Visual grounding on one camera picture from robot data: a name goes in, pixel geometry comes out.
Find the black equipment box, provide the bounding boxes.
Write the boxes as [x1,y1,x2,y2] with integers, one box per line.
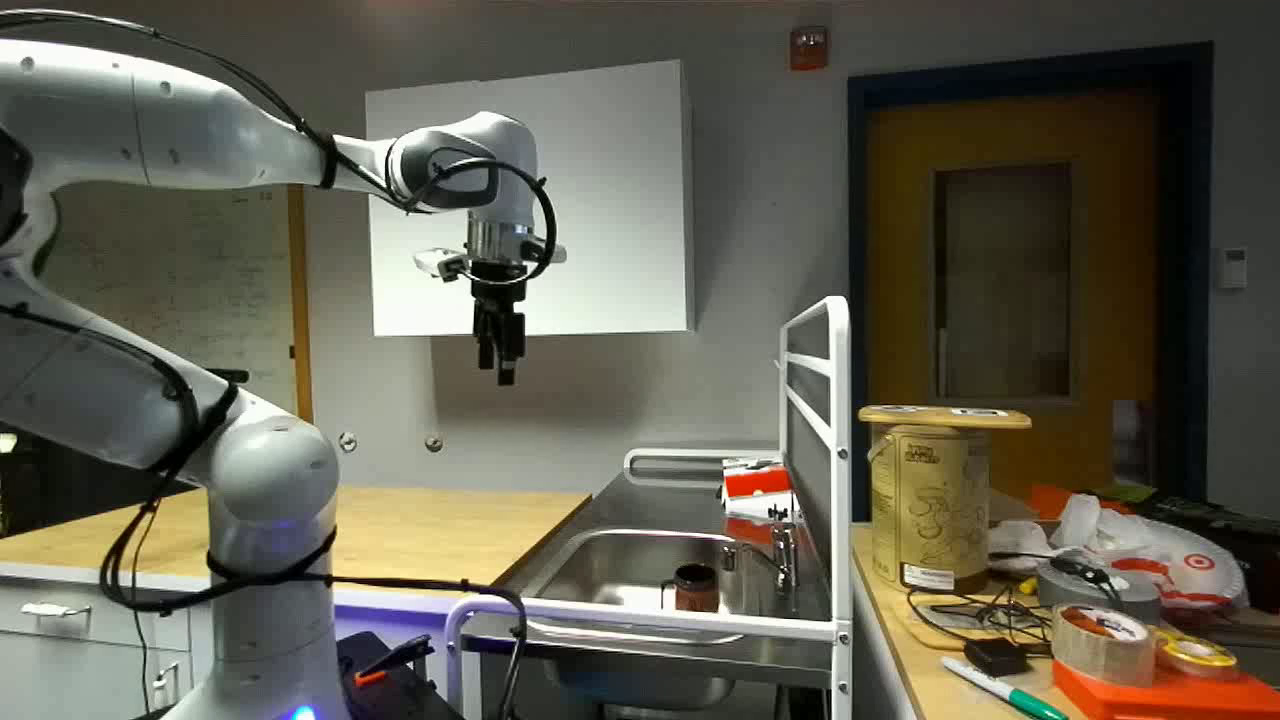
[0,448,150,539]

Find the stainless steel sink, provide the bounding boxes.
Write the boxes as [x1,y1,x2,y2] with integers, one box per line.
[448,446,855,714]

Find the black and orange bag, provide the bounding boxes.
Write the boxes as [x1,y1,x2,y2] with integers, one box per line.
[332,627,465,720]

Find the red fire alarm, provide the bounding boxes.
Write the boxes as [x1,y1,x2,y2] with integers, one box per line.
[789,25,833,75]

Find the chrome sink faucet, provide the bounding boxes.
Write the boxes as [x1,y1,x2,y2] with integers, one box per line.
[765,516,806,600]

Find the tangled thin cables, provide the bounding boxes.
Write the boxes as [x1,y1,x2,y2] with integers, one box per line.
[901,563,1070,654]

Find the white and red plastic bag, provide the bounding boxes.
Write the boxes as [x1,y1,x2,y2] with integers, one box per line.
[987,479,1257,620]

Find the small black box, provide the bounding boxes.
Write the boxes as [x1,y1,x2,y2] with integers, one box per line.
[959,635,1034,682]

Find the white metal rack frame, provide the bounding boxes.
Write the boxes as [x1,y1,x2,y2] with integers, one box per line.
[775,293,858,720]

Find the dark blue door frame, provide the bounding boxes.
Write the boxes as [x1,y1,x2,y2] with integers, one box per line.
[845,40,1220,526]

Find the white drawer handle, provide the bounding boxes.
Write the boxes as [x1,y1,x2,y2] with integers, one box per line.
[16,600,97,640]

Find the white drawer cabinet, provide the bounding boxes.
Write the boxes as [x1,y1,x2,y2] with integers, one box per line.
[0,563,219,720]

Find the yellow door with window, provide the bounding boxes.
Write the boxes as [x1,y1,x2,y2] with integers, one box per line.
[862,89,1163,508]

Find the clear packing tape roll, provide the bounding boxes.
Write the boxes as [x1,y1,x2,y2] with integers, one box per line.
[1049,600,1161,693]

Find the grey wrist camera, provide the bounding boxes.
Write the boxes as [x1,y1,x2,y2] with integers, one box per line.
[412,242,573,289]

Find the white wall cabinet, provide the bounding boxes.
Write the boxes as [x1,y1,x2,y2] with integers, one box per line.
[361,55,696,342]

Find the white wall thermostat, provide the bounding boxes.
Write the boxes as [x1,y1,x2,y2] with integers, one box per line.
[1217,244,1257,296]

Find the orange flat box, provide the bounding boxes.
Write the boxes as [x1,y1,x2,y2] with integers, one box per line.
[1049,658,1280,720]

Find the yellow tape disc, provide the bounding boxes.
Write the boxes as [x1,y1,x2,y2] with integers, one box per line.
[1153,627,1243,685]

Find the red and white box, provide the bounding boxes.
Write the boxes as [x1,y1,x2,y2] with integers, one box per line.
[718,455,803,554]

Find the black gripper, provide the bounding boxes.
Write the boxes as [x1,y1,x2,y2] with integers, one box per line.
[468,258,534,390]

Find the whiteboard with wooden frame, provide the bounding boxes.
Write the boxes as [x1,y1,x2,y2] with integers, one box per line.
[34,181,317,422]

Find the green and white marker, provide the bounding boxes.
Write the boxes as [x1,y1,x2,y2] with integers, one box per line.
[934,649,1070,720]

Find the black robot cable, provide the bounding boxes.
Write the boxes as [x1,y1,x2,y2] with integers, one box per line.
[0,6,558,720]

